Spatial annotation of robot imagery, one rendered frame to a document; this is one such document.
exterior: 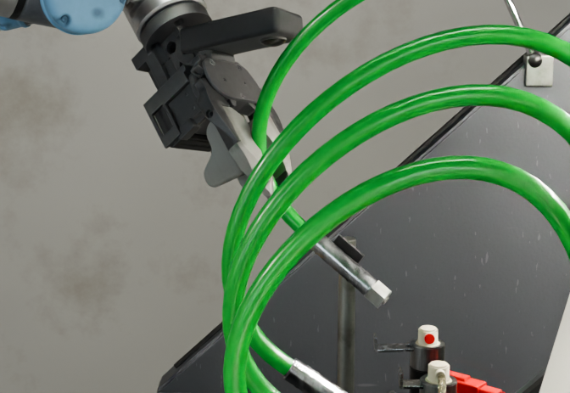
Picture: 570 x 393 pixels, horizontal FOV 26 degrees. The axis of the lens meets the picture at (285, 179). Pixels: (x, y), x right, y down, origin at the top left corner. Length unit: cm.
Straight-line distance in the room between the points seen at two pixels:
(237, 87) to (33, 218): 190
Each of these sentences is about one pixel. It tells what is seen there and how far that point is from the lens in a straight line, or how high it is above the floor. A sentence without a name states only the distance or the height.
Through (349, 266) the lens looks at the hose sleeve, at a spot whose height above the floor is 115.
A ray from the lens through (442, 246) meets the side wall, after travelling 132.
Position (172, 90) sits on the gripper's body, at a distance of 116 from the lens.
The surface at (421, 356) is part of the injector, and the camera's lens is 101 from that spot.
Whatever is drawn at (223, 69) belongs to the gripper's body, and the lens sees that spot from 116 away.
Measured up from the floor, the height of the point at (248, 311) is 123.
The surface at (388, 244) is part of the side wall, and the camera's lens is 131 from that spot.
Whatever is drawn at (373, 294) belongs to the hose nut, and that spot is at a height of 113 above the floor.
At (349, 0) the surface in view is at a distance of 107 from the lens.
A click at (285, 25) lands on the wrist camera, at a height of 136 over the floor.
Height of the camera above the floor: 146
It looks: 12 degrees down
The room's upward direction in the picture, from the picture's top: straight up
